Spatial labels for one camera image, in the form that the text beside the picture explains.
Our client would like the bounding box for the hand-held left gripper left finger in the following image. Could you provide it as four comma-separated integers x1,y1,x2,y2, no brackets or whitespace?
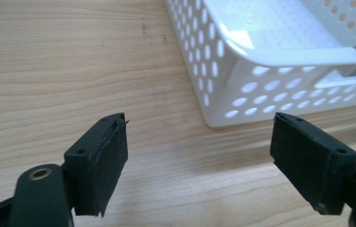
62,112,130,218

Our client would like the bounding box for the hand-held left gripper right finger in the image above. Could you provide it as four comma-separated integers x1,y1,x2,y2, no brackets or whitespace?
269,112,356,216

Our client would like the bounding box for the white perforated plastic basket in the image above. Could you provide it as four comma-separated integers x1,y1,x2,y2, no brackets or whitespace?
164,0,356,129

